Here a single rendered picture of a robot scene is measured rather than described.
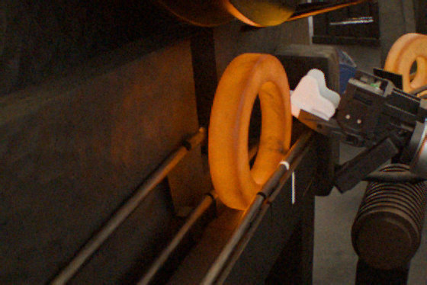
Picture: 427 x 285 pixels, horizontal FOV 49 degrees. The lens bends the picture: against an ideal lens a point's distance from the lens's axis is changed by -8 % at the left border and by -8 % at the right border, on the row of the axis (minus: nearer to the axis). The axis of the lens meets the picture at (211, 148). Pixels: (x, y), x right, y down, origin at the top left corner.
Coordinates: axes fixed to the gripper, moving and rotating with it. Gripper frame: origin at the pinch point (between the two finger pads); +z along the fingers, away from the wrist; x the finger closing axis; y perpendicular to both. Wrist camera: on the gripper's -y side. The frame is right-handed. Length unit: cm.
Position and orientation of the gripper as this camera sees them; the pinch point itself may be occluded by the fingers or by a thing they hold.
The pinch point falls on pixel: (280, 99)
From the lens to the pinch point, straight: 71.1
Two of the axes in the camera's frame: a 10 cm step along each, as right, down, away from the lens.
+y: 2.0, -8.4, -5.0
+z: -8.8, -3.7, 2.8
